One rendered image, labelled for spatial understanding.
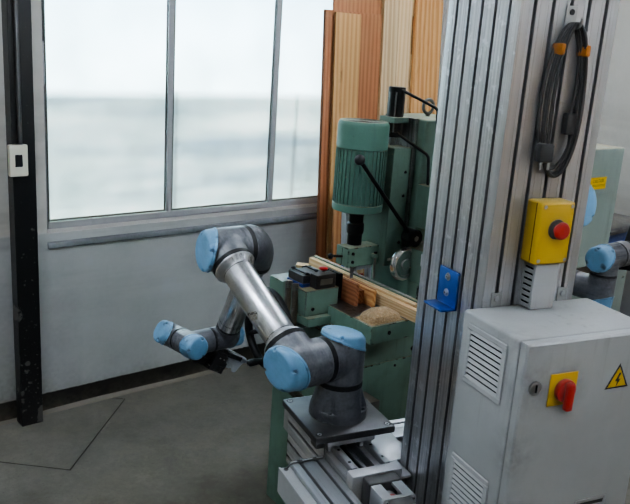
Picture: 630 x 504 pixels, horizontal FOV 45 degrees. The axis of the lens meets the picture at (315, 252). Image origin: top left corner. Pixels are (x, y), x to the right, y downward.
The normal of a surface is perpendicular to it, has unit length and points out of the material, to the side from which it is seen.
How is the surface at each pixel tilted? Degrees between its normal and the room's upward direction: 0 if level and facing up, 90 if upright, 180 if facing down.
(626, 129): 90
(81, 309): 90
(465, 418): 90
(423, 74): 87
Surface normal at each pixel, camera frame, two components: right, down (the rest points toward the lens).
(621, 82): -0.77, 0.11
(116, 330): 0.63, 0.25
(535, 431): 0.41, 0.26
